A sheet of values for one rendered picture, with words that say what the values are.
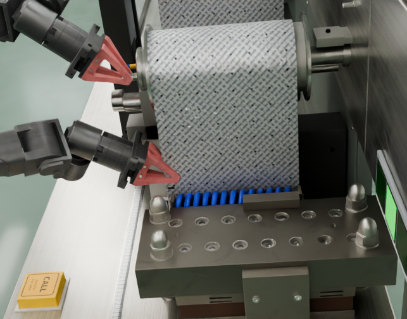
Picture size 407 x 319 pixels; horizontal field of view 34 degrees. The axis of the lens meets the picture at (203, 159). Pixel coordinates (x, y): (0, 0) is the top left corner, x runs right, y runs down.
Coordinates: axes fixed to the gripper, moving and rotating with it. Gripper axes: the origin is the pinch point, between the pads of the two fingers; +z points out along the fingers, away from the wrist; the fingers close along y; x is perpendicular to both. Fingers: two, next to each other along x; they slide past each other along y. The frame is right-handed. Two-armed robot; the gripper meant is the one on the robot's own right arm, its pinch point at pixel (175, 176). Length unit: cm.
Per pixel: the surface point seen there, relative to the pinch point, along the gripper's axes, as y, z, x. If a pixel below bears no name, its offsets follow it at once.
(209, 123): 0.3, 0.9, 12.4
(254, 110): 0.3, 6.4, 17.7
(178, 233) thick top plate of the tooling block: 11.3, 2.6, -3.1
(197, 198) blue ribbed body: 3.2, 4.6, -0.5
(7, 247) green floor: -121, -25, -138
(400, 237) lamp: 35.5, 19.9, 25.6
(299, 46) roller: -1.6, 8.2, 30.1
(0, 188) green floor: -167, -39, -147
